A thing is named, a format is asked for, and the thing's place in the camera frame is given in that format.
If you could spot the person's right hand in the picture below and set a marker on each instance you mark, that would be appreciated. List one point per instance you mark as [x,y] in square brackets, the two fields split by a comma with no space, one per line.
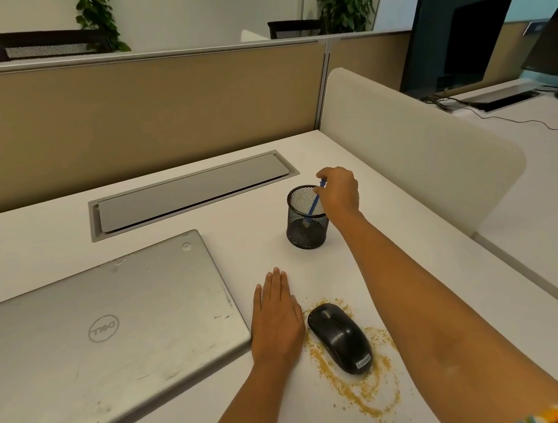
[341,192]

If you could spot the person's left hand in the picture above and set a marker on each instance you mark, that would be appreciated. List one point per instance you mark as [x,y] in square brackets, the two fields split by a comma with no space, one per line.
[276,328]

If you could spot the person's left little finger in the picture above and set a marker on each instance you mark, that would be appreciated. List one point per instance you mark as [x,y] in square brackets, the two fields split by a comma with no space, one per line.
[258,303]

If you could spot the person's right fingers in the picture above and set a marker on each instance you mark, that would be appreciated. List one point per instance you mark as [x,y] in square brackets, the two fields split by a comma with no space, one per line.
[326,176]

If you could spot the person's left middle finger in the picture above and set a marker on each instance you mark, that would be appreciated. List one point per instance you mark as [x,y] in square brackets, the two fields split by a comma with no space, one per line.
[276,291]

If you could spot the person's left thumb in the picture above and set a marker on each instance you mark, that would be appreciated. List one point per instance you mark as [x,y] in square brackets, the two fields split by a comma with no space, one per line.
[298,316]

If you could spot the blue pen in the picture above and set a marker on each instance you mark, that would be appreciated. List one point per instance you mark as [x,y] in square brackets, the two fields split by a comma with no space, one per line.
[314,205]

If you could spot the person's left forearm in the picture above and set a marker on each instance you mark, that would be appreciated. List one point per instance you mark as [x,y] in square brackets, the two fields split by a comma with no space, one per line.
[252,410]

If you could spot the person's right forearm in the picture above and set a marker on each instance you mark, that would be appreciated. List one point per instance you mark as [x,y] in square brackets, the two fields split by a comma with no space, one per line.
[434,317]

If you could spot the black computer mouse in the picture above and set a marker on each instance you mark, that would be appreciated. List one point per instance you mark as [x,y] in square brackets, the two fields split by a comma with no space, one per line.
[339,339]

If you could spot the black mesh pen holder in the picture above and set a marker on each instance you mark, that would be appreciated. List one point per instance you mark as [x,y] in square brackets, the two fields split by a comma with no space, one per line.
[306,231]

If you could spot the white rounded desk divider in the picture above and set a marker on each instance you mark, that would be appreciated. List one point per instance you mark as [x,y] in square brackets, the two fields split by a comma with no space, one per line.
[415,139]

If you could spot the spilled brown crumbs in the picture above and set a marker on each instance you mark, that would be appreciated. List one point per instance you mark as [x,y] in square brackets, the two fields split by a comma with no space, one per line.
[372,393]

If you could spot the beige partition panel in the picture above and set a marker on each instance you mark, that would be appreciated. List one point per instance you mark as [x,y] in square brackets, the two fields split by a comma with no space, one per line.
[140,119]
[367,60]

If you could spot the black mesh office chair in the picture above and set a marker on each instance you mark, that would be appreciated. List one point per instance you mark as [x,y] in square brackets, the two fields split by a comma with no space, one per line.
[294,28]
[47,44]

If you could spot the silver laptop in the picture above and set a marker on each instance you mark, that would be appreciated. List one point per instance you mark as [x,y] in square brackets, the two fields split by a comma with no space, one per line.
[99,347]

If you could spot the black computer monitor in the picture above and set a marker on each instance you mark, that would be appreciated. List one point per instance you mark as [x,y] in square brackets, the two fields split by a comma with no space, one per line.
[454,36]
[557,45]

